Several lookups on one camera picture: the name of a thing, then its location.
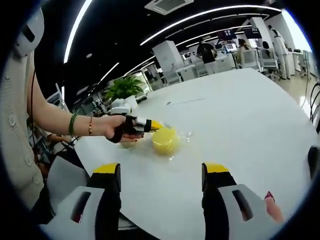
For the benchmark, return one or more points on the person's left hand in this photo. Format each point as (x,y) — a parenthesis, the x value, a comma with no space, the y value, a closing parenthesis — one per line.
(112,125)

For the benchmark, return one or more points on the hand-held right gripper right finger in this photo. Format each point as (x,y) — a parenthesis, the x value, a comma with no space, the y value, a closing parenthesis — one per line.
(225,215)

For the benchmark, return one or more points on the person's right hand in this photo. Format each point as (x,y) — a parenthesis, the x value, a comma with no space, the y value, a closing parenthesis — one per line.
(273,207)

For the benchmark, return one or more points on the cream knitted cardigan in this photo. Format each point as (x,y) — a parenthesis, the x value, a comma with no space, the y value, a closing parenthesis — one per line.
(15,125)

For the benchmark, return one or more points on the black chair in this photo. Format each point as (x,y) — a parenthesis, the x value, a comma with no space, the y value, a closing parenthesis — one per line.
(315,162)

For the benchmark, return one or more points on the green potted plant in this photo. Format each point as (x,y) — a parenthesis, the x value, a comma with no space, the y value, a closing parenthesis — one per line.
(123,87)

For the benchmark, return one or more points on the white chest device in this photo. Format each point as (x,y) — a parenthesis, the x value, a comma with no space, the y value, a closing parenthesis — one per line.
(30,32)

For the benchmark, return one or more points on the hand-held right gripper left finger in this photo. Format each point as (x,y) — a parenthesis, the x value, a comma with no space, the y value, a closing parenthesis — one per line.
(87,212)

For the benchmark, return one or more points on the white square pillar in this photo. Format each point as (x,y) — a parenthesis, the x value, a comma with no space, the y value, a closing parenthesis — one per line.
(166,60)

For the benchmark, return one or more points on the white office chair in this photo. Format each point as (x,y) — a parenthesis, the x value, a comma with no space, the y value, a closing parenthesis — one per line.
(270,61)

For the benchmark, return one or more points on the ceiling light strip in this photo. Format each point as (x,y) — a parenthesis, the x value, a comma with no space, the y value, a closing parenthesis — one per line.
(75,30)
(200,17)

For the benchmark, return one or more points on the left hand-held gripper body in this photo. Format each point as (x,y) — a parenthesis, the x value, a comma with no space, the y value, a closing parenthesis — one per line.
(121,110)

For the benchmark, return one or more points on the ceiling air conditioner vent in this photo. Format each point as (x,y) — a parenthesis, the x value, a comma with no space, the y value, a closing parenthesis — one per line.
(167,5)

